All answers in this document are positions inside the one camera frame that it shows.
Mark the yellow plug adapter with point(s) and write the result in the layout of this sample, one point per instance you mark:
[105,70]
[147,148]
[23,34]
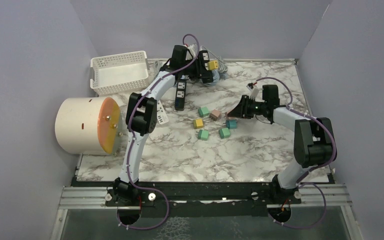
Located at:
[198,123]
[212,65]

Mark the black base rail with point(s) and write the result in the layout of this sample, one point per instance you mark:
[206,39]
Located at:
[176,199]

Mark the pink plug adapter round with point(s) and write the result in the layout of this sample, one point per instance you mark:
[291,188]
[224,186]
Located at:
[215,114]

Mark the white power strip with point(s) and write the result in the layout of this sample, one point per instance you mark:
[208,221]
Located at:
[162,117]

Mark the black power strip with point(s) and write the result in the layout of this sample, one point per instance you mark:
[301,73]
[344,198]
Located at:
[180,95]
[205,75]

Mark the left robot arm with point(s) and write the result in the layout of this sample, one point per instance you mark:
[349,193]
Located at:
[141,115]

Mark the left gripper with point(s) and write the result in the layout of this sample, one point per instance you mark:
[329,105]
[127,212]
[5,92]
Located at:
[197,73]

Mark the cream cylinder container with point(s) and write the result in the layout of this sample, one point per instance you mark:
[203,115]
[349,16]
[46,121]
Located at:
[89,125]

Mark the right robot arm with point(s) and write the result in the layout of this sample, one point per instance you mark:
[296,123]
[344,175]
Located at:
[313,145]

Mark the green plug adapter white strip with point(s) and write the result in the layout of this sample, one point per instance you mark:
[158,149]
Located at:
[203,134]

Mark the teal plug adapter round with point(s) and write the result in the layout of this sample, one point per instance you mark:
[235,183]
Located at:
[231,123]

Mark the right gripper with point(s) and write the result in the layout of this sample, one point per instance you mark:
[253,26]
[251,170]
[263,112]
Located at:
[242,109]

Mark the white plastic basket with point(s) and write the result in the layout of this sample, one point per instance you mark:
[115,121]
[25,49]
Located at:
[117,73]

